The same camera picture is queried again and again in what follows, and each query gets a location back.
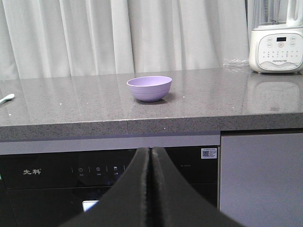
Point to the black drawer disinfection cabinet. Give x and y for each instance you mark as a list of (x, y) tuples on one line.
[(47, 189)]

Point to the white pleated curtain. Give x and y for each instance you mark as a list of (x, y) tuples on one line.
[(66, 38)]

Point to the grey cabinet door right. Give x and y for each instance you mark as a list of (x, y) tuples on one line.
[(262, 179)]

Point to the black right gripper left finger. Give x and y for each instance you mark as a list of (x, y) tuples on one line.
[(125, 203)]

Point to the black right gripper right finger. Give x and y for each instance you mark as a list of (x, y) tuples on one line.
[(175, 203)]

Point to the purple plastic bowl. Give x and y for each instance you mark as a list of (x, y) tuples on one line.
[(149, 88)]

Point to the clear plastic wrap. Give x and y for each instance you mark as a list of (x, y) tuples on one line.
[(236, 65)]

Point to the mint green plastic spoon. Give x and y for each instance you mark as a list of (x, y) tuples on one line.
[(8, 97)]

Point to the white blender appliance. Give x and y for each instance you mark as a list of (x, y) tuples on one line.
[(276, 42)]

